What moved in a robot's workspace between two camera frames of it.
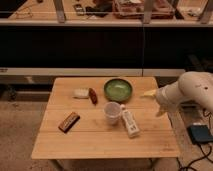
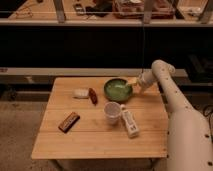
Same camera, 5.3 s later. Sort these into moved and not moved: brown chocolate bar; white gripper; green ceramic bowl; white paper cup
Moved: white gripper
Not moved: brown chocolate bar; green ceramic bowl; white paper cup
